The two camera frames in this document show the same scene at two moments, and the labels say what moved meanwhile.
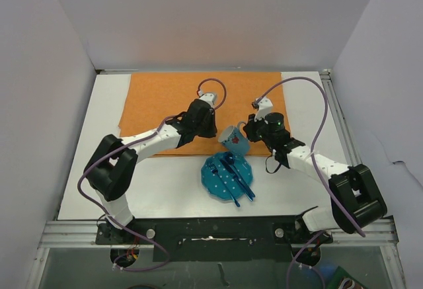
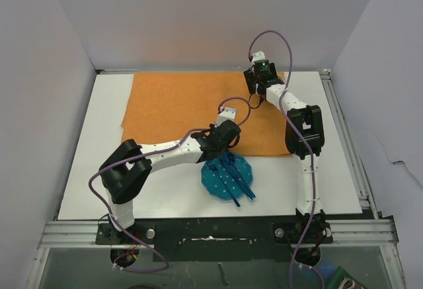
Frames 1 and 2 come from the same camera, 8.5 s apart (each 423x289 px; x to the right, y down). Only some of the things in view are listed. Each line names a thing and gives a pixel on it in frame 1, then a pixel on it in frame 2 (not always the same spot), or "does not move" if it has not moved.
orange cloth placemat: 153,98 does not move
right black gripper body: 258,131 → 252,79
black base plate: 213,238 does not move
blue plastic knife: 227,166 → 237,173
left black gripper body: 205,129 → 221,149
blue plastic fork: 213,168 does not move
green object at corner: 340,280 does not move
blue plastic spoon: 229,159 does not move
